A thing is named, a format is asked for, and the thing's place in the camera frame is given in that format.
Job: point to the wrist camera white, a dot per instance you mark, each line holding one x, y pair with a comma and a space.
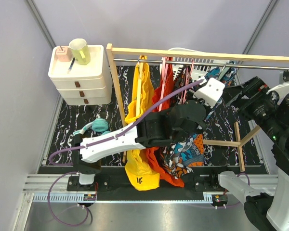
283, 88
211, 92

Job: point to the blue pen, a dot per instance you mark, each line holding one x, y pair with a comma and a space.
71, 65

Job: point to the thin pink hanger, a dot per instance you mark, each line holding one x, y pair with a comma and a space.
188, 73

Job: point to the yellow shorts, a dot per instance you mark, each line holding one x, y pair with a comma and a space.
141, 176

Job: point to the black orange patterned shorts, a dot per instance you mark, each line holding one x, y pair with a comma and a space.
172, 157

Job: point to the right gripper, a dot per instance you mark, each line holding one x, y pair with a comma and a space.
255, 88

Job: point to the mint green hanger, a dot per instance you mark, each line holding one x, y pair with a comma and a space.
223, 71

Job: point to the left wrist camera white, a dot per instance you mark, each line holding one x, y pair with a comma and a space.
211, 92

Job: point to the blue patterned shorts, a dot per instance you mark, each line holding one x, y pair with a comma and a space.
195, 154

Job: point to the teal headphones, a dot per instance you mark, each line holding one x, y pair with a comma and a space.
98, 125

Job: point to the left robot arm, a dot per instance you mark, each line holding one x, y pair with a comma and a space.
142, 138

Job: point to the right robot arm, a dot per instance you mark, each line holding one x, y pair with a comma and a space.
266, 212

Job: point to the white laundry basket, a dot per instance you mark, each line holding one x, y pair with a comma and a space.
207, 71

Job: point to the cream drawer unit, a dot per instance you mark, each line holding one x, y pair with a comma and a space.
89, 84

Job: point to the green mug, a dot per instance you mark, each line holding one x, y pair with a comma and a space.
80, 51

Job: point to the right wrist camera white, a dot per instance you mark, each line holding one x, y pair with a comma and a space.
283, 88

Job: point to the pink cube holder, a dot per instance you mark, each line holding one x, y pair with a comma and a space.
63, 54

